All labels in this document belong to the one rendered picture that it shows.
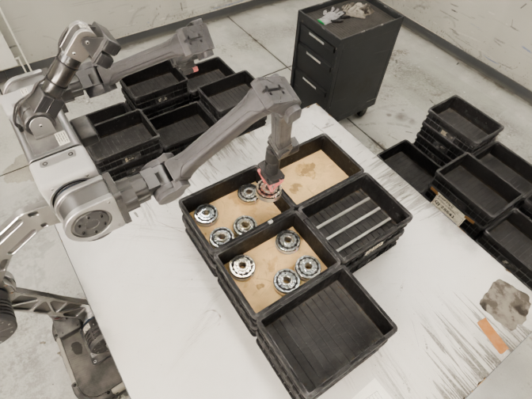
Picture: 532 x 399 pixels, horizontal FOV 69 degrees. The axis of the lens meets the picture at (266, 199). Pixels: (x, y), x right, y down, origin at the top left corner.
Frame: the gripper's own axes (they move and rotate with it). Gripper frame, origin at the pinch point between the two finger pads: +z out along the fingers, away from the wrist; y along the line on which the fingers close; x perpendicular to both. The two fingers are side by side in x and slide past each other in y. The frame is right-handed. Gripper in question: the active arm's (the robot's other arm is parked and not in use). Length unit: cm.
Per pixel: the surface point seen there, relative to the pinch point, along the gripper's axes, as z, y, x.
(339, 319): 23, -52, -3
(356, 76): 42, 97, -137
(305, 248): 22.1, -20.9, -7.8
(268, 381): 38, -55, 28
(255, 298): 23.9, -30.1, 21.0
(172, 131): 65, 119, 0
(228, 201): 22.4, 16.2, 9.5
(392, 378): 36, -77, -13
